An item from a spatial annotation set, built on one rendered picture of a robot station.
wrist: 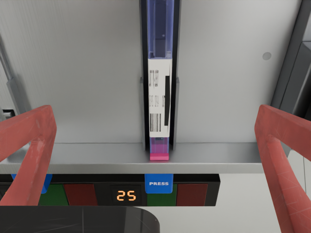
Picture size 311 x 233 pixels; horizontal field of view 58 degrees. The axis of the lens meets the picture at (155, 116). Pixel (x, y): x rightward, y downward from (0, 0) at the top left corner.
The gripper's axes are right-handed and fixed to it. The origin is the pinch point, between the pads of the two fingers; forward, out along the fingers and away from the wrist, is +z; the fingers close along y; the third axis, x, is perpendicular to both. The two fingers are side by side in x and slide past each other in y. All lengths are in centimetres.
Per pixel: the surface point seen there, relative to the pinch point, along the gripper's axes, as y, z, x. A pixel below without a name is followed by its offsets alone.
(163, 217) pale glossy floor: -2, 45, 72
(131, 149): 1.9, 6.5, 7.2
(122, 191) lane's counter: 3.2, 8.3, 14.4
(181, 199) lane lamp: -2.6, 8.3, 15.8
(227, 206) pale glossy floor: -24, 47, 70
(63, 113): 6.8, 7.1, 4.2
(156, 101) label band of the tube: 0.0, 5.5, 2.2
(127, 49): 1.8, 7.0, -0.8
